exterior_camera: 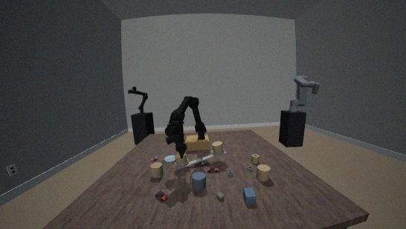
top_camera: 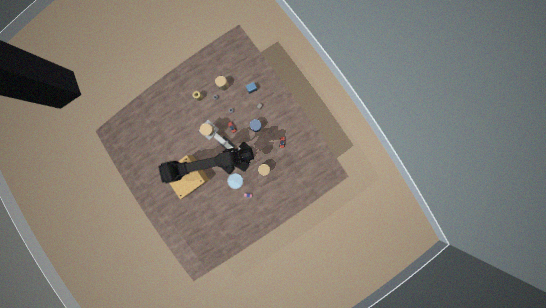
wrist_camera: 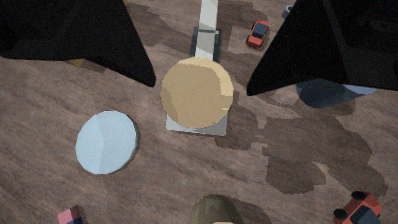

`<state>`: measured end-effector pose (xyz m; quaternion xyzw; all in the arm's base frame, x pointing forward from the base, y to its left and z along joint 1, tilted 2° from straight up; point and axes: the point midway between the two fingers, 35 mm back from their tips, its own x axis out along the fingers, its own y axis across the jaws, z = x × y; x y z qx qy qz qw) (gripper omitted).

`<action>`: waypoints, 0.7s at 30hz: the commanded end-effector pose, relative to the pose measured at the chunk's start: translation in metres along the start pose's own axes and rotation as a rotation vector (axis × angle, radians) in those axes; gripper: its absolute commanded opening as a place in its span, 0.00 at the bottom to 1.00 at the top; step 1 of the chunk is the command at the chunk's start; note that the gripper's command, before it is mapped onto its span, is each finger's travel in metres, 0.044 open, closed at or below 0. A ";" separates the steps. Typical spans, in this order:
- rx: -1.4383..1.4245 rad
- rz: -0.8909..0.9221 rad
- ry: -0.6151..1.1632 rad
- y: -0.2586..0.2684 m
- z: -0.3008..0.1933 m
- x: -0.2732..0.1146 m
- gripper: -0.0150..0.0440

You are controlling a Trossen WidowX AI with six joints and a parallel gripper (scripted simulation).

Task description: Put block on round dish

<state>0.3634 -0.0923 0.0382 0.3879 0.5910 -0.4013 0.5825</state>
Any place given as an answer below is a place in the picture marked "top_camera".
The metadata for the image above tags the blue box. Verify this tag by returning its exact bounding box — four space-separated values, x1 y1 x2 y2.
246 82 257 94

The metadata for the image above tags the dark blue cylinder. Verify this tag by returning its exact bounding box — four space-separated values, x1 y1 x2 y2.
250 119 262 132

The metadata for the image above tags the tan cylinder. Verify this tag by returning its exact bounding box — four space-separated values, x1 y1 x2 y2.
200 124 214 135
258 164 270 176
215 76 228 91

